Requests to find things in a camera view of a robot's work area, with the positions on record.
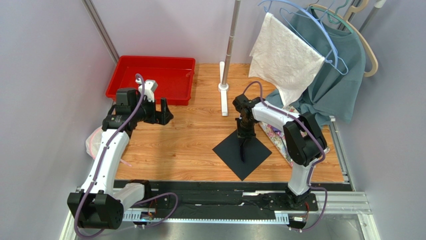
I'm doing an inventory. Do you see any blue wire hanger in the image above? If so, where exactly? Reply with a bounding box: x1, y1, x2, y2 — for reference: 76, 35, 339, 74
278, 0, 350, 76

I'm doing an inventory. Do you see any teal hanger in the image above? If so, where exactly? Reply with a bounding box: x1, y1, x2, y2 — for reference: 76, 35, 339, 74
324, 0, 354, 33

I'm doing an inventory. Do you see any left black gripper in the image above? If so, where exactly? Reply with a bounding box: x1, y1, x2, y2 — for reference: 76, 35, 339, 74
131, 94, 173, 125

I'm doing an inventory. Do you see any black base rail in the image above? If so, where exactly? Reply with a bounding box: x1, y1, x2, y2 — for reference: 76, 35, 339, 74
113, 179, 354, 222

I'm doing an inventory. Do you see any white towel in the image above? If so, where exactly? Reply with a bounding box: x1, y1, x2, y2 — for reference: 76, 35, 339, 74
248, 13, 325, 108

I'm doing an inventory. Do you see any white stand with metal pole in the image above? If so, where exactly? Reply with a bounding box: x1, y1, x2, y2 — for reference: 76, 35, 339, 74
217, 0, 241, 117

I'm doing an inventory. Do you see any black paper napkin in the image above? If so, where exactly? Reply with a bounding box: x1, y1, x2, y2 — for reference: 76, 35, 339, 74
212, 130, 272, 181

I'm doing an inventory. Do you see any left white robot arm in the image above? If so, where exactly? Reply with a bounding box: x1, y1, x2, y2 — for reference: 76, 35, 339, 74
67, 87, 174, 237

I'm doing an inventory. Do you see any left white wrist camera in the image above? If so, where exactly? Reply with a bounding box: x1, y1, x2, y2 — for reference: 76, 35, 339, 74
135, 79, 158, 103

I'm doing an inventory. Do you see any teal shirt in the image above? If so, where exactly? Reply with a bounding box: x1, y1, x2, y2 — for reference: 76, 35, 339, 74
266, 11, 366, 126

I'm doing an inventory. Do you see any floral tray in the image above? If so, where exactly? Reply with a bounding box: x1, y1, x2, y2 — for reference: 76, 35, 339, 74
259, 105, 330, 167

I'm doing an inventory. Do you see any beige wooden hanger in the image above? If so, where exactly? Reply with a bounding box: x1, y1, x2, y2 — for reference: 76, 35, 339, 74
310, 0, 379, 78

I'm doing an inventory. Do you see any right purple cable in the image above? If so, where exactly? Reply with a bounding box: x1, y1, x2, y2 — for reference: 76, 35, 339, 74
242, 80, 330, 233

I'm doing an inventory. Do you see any white mesh laundry bag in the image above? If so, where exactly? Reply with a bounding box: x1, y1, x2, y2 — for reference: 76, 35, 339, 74
85, 126, 103, 160

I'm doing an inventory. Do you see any red plastic bin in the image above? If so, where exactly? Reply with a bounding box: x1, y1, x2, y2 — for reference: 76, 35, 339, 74
105, 55, 197, 107

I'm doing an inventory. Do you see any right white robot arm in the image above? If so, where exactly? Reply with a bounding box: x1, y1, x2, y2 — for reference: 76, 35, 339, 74
232, 94, 328, 209

